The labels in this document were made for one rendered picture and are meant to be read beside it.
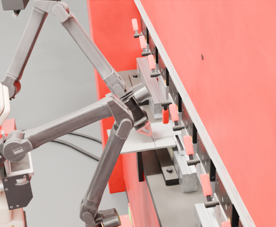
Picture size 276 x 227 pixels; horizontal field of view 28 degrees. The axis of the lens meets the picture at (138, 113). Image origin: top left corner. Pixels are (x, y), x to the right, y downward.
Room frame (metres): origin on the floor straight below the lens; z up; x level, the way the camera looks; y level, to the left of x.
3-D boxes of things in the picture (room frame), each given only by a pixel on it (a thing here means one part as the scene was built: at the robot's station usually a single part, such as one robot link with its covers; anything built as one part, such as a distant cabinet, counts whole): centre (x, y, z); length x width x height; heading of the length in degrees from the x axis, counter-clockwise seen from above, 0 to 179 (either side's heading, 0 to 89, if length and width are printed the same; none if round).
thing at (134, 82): (2.50, -0.01, 0.89); 0.30 x 0.05 x 0.03; 8
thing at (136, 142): (1.90, 0.00, 1.00); 0.26 x 0.18 x 0.01; 98
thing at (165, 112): (1.76, -0.11, 1.20); 0.04 x 0.02 x 0.10; 98
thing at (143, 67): (2.46, -0.07, 0.92); 0.50 x 0.06 x 0.10; 8
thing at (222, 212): (1.15, -0.26, 1.26); 0.15 x 0.09 x 0.17; 8
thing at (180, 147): (1.89, -0.16, 0.99); 0.20 x 0.03 x 0.03; 8
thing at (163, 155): (1.87, -0.10, 0.89); 0.30 x 0.05 x 0.03; 8
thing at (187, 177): (1.86, -0.16, 0.92); 0.39 x 0.06 x 0.10; 8
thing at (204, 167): (1.35, -0.23, 1.26); 0.15 x 0.09 x 0.17; 8
